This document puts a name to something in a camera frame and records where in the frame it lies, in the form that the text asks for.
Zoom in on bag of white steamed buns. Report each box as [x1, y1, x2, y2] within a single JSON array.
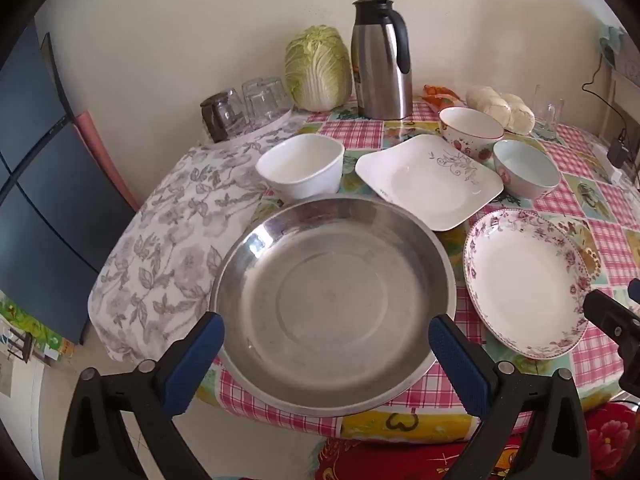
[[466, 85, 536, 136]]

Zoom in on pink board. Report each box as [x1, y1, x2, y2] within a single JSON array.
[[75, 110, 141, 211]]

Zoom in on stainless steel thermos jug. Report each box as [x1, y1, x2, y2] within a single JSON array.
[[350, 0, 415, 121]]

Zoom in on glass teapot brown handle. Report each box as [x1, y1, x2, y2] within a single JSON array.
[[200, 89, 247, 143]]

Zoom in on napa cabbage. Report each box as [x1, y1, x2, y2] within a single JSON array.
[[285, 25, 353, 112]]

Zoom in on white square plate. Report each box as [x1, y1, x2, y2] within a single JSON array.
[[355, 134, 505, 232]]

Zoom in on black charger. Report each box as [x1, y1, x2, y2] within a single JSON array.
[[607, 130, 633, 168]]

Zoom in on printed clear glass cup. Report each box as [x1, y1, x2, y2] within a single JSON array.
[[533, 84, 566, 141]]

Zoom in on white square bowl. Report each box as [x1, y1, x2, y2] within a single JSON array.
[[256, 134, 346, 201]]

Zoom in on large stainless steel basin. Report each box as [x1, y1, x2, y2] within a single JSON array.
[[209, 196, 457, 417]]

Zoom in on large red-rimmed floral bowl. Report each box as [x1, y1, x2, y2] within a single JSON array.
[[439, 106, 505, 161]]

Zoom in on grey floral cloth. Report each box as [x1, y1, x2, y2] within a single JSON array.
[[87, 115, 311, 365]]

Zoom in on round pink floral plate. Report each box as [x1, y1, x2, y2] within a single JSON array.
[[463, 210, 592, 360]]

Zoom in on small light blue bowl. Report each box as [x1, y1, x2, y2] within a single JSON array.
[[492, 140, 561, 200]]

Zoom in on white floral tray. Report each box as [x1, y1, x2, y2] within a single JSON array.
[[235, 107, 296, 138]]

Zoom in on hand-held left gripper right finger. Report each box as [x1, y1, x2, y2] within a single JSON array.
[[427, 313, 593, 480]]

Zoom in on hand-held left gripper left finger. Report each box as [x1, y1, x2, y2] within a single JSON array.
[[59, 311, 226, 480]]

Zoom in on white power strip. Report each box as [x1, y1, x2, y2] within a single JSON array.
[[592, 145, 640, 186]]

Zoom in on clear drinking glass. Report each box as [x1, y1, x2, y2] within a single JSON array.
[[265, 76, 293, 117], [227, 87, 249, 126], [242, 79, 273, 121]]

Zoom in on black cable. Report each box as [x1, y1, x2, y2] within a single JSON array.
[[581, 52, 632, 143]]

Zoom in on colourful printed mat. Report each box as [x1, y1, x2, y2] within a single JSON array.
[[0, 292, 76, 361]]

